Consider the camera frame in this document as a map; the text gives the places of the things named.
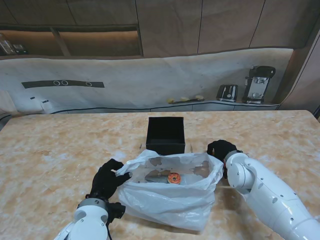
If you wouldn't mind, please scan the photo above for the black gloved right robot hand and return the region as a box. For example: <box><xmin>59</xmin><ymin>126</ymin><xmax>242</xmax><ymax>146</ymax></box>
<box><xmin>206</xmin><ymin>139</ymin><xmax>243</xmax><ymax>163</ymax></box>

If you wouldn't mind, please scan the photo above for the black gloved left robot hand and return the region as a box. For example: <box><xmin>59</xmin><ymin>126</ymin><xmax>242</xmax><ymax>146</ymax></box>
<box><xmin>89</xmin><ymin>158</ymin><xmax>133</xmax><ymax>201</ymax></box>

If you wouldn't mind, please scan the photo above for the orange frosted mini donut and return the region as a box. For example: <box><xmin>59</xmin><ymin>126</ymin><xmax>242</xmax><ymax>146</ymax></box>
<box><xmin>166</xmin><ymin>172</ymin><xmax>182</xmax><ymax>185</ymax></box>

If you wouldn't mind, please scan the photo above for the white printed plastic bag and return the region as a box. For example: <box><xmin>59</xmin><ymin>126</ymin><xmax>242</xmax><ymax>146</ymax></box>
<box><xmin>117</xmin><ymin>149</ymin><xmax>225</xmax><ymax>232</ymax></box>

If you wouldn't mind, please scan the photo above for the open black gift box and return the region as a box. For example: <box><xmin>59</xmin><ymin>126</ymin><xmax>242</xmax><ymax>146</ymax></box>
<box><xmin>145</xmin><ymin>116</ymin><xmax>186</xmax><ymax>156</ymax></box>

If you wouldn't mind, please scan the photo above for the grey kitchen counter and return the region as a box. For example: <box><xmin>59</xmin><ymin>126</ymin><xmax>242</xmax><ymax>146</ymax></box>
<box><xmin>49</xmin><ymin>99</ymin><xmax>281</xmax><ymax>115</ymax></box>

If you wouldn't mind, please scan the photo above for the dark cutting board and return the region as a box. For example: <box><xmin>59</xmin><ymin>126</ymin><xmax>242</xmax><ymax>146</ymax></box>
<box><xmin>172</xmin><ymin>98</ymin><xmax>205</xmax><ymax>104</ymax></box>

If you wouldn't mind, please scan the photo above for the black silver coffee machine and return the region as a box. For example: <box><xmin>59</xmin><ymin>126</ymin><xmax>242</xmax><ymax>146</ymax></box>
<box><xmin>241</xmin><ymin>65</ymin><xmax>276</xmax><ymax>105</ymax></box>

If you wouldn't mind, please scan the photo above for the small black shelf item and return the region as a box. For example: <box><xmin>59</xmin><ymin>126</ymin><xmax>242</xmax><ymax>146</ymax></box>
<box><xmin>11</xmin><ymin>44</ymin><xmax>29</xmax><ymax>55</ymax></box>

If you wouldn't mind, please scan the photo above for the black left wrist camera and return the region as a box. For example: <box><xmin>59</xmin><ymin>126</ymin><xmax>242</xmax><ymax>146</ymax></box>
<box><xmin>107</xmin><ymin>201</ymin><xmax>127</xmax><ymax>223</ymax></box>

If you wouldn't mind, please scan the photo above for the dark wall strip with rings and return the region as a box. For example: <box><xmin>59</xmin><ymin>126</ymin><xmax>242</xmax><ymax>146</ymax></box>
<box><xmin>21</xmin><ymin>80</ymin><xmax>105</xmax><ymax>89</ymax></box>

